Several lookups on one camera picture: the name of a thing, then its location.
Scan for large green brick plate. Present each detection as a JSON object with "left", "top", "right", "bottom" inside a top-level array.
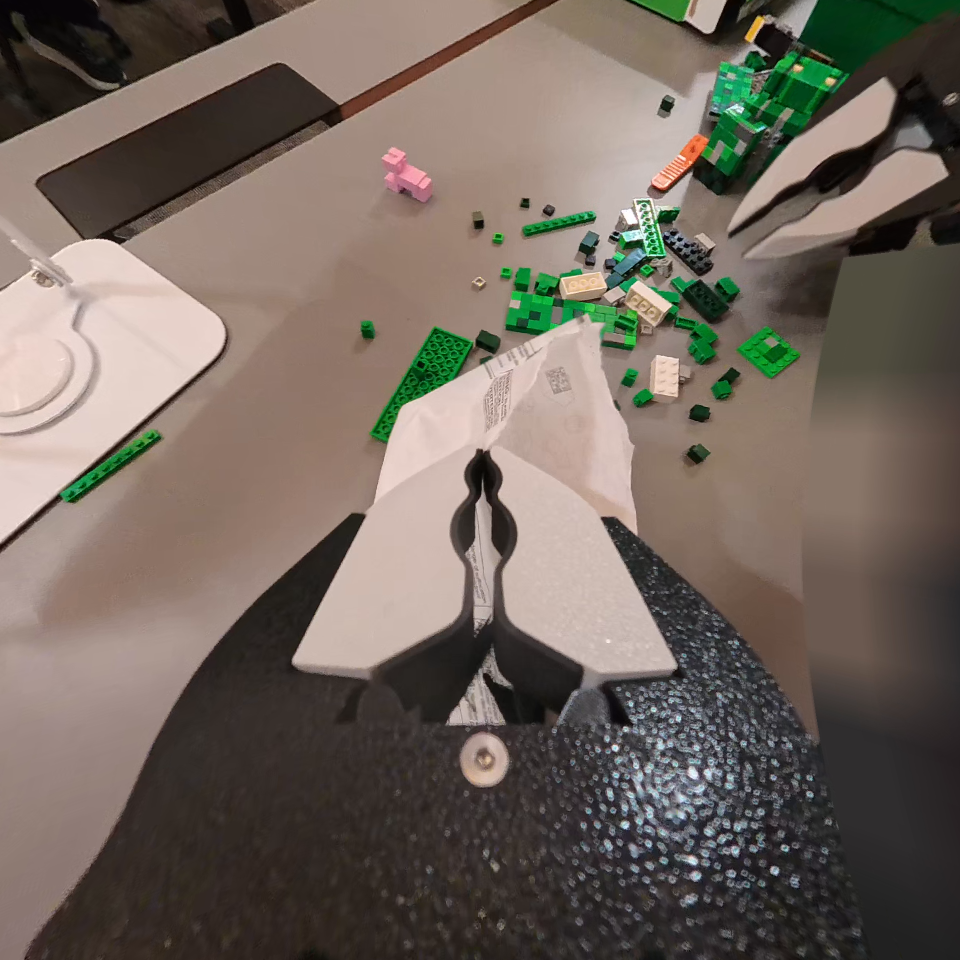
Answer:
[{"left": 370, "top": 327, "right": 475, "bottom": 444}]

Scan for orange brick separator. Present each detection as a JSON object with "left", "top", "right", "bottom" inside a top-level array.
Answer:
[{"left": 651, "top": 135, "right": 710, "bottom": 191}]

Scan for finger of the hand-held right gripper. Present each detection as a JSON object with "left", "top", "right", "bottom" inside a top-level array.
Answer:
[
  {"left": 726, "top": 75, "right": 909, "bottom": 237},
  {"left": 742, "top": 150, "right": 952, "bottom": 262}
]

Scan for black desk cable panel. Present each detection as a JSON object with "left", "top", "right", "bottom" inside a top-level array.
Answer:
[{"left": 36, "top": 63, "right": 342, "bottom": 240}]

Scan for green square brick plate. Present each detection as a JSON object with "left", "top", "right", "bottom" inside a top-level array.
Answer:
[{"left": 737, "top": 326, "right": 801, "bottom": 378}]

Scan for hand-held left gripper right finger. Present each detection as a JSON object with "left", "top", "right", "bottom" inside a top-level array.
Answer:
[{"left": 480, "top": 448, "right": 680, "bottom": 729}]

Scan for green toy box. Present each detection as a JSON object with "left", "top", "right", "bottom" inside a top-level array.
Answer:
[{"left": 628, "top": 0, "right": 760, "bottom": 37}]

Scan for long green brick strip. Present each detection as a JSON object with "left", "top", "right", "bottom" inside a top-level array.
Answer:
[
  {"left": 61, "top": 429, "right": 163, "bottom": 504},
  {"left": 522, "top": 210, "right": 597, "bottom": 238}
]

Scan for pink brick pig figure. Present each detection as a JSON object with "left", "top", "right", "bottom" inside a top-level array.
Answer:
[{"left": 382, "top": 147, "right": 435, "bottom": 204}]

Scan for green storage bin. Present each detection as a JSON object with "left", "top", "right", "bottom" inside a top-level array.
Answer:
[{"left": 798, "top": 0, "right": 927, "bottom": 84}]

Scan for torn white paper bag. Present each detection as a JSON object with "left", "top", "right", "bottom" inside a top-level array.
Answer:
[{"left": 372, "top": 315, "right": 639, "bottom": 727}]

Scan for green brick creeper model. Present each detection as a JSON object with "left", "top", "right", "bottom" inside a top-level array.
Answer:
[{"left": 693, "top": 48, "right": 849, "bottom": 196}]

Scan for grey desk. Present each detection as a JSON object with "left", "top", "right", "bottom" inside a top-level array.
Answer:
[
  {"left": 0, "top": 0, "right": 845, "bottom": 960},
  {"left": 0, "top": 0, "right": 560, "bottom": 249}
]

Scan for pile of loose toy bricks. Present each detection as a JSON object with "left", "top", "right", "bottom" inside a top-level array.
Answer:
[{"left": 501, "top": 196, "right": 751, "bottom": 425}]

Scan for white stand base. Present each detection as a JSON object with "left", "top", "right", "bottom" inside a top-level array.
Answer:
[{"left": 0, "top": 217, "right": 228, "bottom": 549}]

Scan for dark blue brick plate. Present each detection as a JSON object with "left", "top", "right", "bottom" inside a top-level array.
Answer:
[{"left": 661, "top": 227, "right": 717, "bottom": 275}]

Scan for green patchwork brick panel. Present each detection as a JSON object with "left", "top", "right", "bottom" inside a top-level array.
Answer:
[{"left": 504, "top": 291, "right": 640, "bottom": 352}]

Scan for green holed beam brick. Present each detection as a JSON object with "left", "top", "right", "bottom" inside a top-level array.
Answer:
[{"left": 633, "top": 197, "right": 667, "bottom": 260}]

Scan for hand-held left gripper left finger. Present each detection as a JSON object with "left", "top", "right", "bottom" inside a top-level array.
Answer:
[{"left": 291, "top": 450, "right": 496, "bottom": 725}]

